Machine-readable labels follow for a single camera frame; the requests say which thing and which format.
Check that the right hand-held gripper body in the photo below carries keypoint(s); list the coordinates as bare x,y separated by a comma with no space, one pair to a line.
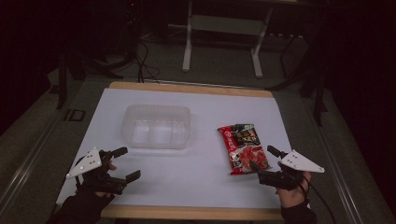
300,163

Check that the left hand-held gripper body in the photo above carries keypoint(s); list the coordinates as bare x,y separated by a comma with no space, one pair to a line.
88,163

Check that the red instant noodle packet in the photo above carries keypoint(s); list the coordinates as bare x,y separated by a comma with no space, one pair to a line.
246,147

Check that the clear plastic container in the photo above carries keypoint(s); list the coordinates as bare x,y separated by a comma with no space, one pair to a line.
157,127

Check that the person's left hand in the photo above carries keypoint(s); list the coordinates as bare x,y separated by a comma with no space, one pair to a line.
112,167

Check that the person's right hand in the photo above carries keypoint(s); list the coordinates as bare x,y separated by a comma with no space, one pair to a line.
292,196

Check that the white table sheet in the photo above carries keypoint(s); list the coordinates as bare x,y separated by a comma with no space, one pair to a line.
193,174

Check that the black metal stand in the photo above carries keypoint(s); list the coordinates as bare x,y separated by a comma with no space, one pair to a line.
317,90
67,74

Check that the grey metal floor rail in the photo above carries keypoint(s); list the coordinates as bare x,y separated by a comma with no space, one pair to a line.
28,168
337,174

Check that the black floor bracket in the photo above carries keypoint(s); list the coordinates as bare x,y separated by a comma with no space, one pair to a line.
74,115

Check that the white metal table frame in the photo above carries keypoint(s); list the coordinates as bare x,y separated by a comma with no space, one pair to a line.
222,25

